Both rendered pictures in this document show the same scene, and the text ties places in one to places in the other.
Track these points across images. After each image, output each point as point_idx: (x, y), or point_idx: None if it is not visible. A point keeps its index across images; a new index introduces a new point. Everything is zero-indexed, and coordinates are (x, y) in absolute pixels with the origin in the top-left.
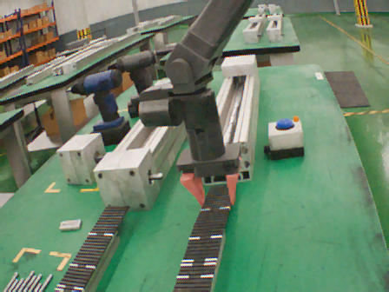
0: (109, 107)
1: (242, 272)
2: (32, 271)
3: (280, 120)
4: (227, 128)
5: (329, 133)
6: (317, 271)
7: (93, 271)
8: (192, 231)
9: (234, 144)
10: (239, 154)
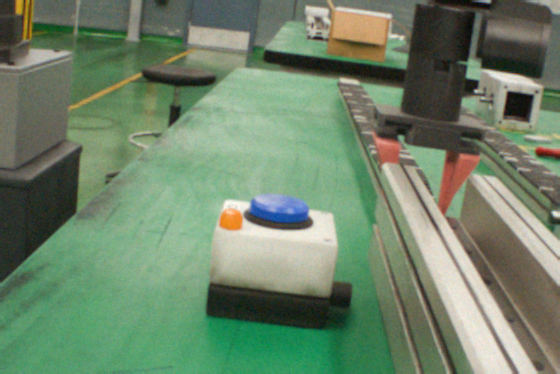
0: None
1: (340, 177)
2: None
3: (295, 204)
4: (486, 264)
5: (70, 320)
6: (244, 161)
7: (515, 169)
8: (422, 172)
9: (389, 113)
10: (375, 109)
